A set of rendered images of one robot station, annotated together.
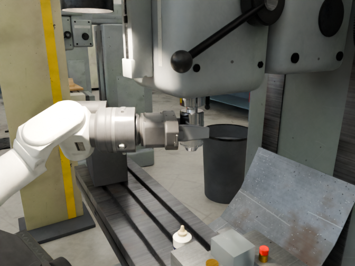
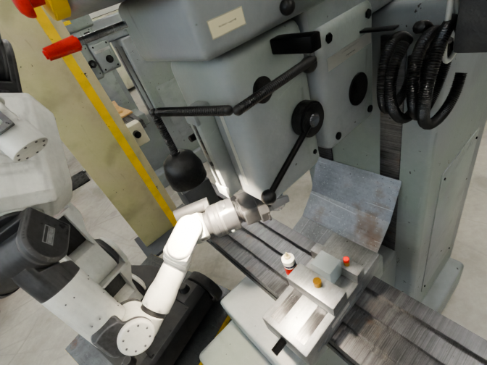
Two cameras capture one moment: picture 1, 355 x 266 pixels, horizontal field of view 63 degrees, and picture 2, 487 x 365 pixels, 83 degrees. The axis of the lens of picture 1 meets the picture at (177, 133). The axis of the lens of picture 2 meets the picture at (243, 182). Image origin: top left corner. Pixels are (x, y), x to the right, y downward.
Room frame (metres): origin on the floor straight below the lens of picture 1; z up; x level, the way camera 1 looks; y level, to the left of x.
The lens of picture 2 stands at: (0.00, 0.01, 1.71)
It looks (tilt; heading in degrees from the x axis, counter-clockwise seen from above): 36 degrees down; 2
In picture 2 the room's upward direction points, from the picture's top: 21 degrees counter-clockwise
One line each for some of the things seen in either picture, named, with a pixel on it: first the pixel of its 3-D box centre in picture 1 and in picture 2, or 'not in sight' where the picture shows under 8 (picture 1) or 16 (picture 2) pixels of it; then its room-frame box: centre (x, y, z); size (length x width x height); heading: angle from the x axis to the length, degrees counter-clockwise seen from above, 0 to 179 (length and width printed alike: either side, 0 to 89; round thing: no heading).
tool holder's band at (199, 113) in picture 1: (192, 112); not in sight; (0.55, -0.03, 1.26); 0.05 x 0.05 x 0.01
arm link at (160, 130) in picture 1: (145, 130); (243, 210); (0.55, 0.06, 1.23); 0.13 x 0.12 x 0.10; 6
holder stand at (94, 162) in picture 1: (103, 148); (194, 190); (1.03, 0.28, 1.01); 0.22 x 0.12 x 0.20; 24
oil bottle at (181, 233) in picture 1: (182, 247); (289, 263); (0.53, -0.01, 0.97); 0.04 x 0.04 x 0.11
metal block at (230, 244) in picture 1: (232, 255); (326, 268); (0.44, -0.10, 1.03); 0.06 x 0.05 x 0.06; 33
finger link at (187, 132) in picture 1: (193, 133); (277, 203); (0.52, -0.03, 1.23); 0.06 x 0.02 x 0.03; 96
